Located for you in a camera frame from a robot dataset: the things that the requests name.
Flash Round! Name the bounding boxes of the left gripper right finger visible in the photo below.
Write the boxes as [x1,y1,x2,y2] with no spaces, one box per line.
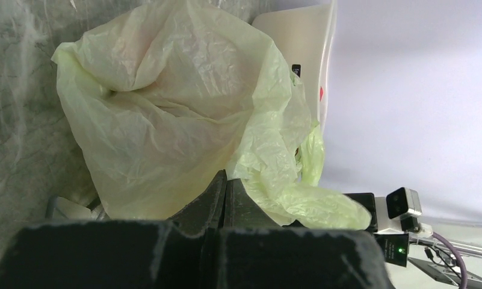
[224,179,280,229]

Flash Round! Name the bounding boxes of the pale green plastic bag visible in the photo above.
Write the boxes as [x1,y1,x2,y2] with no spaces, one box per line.
[52,1,371,230]

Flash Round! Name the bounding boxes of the silver combination wrench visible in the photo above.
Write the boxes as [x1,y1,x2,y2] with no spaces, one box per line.
[45,196,109,220]

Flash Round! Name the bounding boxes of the white plastic basket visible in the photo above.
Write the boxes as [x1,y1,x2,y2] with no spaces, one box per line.
[252,1,338,131]

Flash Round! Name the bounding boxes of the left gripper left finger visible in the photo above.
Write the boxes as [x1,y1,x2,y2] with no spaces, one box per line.
[168,170,227,235]

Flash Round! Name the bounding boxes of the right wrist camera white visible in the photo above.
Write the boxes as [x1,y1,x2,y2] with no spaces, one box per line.
[375,187,433,238]

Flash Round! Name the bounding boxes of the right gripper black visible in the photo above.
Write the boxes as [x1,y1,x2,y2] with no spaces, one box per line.
[345,193,378,232]

